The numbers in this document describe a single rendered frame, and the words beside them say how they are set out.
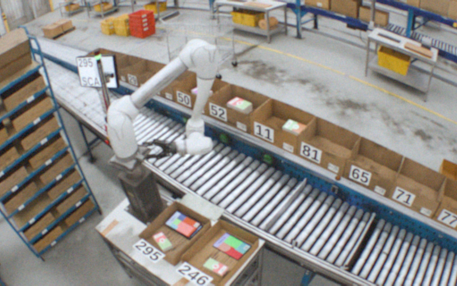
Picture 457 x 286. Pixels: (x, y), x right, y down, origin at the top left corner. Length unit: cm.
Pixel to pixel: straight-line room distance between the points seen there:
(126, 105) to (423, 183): 208
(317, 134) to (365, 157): 45
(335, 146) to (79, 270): 251
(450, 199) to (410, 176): 41
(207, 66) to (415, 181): 164
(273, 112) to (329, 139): 52
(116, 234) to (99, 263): 92
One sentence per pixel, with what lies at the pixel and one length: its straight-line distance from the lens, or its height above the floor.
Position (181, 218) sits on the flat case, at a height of 80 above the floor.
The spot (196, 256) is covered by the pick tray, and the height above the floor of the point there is 76.
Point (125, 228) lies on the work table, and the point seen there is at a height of 75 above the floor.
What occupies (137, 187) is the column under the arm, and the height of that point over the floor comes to 106.
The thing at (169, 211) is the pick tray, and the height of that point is 80.
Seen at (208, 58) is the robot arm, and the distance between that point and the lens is 174.
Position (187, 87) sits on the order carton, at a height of 96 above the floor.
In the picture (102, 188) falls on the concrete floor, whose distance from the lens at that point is 368.
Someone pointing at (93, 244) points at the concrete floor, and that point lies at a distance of 321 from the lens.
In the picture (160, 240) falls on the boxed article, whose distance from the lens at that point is 203.
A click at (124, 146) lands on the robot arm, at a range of 181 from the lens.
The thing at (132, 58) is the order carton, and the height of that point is 100.
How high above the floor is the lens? 242
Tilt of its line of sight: 39 degrees down
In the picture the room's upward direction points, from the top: 5 degrees counter-clockwise
